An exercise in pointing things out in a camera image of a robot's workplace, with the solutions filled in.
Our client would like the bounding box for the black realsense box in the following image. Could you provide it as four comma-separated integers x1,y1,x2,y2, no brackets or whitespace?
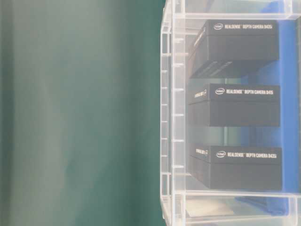
188,20,279,79
187,83,280,127
187,144,282,191

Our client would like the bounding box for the black RealSense box bottom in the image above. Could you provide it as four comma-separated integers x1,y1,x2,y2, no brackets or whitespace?
187,144,282,191

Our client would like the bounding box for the clear plastic storage case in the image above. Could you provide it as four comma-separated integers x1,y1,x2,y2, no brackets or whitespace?
160,0,301,226

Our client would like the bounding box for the black RealSense box top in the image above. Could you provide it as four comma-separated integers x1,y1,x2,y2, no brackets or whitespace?
188,20,279,79

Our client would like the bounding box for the blue mat inside case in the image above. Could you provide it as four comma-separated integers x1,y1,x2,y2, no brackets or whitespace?
235,0,297,217

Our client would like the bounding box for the white paper label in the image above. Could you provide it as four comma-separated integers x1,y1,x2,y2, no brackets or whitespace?
186,200,234,217

